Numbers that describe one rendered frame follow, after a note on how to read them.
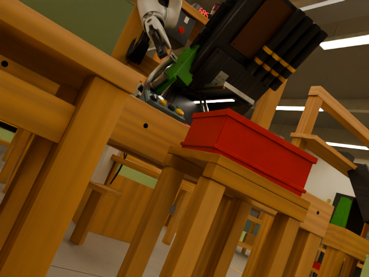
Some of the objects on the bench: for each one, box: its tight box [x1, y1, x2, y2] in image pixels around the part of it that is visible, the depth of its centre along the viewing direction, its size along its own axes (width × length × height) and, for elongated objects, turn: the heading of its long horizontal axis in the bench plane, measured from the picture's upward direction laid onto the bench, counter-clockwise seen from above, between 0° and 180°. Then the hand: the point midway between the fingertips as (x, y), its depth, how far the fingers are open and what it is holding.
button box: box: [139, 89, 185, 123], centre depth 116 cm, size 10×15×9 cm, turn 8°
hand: (162, 52), depth 116 cm, fingers closed
